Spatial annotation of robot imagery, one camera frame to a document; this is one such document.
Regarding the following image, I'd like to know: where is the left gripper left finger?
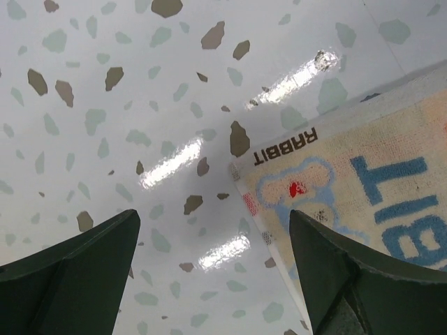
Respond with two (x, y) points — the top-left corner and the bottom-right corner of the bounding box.
(1, 209), (140, 334)

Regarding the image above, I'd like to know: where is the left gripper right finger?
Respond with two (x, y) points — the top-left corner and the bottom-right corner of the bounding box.
(289, 210), (446, 334)

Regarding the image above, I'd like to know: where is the white orange patterned towel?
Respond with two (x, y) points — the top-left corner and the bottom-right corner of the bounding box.
(230, 66), (446, 334)

